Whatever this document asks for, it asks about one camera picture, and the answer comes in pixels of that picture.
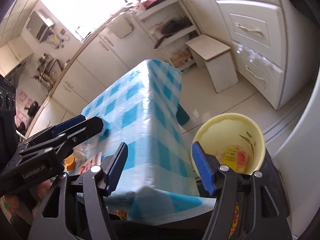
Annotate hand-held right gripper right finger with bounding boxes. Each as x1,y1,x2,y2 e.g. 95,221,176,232
191,141,293,240

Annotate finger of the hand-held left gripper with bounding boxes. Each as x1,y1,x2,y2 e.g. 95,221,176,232
26,114,87,147
19,116,105,160

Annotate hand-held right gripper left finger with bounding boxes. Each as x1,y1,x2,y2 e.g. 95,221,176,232
30,142,129,240

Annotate yellow snack packet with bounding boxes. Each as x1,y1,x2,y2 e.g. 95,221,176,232
221,147,250,174

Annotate clear bottle with orange cap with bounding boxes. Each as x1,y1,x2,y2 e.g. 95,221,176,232
64,132,105,170

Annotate yellow plastic bucket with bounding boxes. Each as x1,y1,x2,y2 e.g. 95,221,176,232
192,112,266,177

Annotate person's left hand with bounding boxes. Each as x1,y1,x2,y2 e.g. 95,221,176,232
37,180,54,200

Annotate black wok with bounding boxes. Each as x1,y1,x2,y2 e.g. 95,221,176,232
24,101,40,117

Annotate utensil rack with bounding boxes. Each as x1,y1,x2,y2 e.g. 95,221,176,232
36,55,65,85

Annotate white kitchen counter cabinets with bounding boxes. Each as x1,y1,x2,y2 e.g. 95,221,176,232
25,12,140,140

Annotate table with blue checkered tablecloth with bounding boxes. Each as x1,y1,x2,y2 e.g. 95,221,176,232
75,59,218,224

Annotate white appliance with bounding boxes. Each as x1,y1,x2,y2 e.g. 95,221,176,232
265,80,320,240

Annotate grey water heater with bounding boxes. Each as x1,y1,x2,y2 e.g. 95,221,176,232
25,11,54,43

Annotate white hanging plastic bag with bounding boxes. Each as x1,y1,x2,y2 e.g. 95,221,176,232
107,15,134,39

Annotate white wooden stool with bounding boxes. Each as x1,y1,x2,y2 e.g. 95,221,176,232
185,35,239,93

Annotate bag of food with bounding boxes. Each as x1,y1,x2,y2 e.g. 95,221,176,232
170,47,194,67

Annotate clear plastic wrap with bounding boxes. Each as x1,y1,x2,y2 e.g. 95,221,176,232
236,42,284,74

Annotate black frying pan with lid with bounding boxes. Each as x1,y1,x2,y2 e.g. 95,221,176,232
154,17,193,49

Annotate white shelf rack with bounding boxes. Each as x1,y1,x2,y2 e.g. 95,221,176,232
131,0,202,73

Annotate white drawer cabinet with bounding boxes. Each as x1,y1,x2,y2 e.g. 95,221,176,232
205,0,295,110

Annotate pink patterned wall stickers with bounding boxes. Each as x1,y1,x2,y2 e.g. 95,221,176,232
15,90,33,125

